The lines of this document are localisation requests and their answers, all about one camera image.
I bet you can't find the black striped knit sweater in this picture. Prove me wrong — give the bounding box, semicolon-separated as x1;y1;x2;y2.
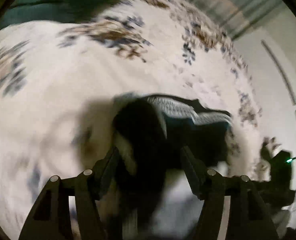
113;93;232;239

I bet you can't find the white board with grey strip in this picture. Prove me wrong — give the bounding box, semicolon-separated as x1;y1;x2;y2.
234;8;296;228

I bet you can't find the white floral bed blanket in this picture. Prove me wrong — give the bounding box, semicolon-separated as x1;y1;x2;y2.
0;0;262;239

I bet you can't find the striped green curtain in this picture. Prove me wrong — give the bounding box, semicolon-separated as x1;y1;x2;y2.
186;0;285;40

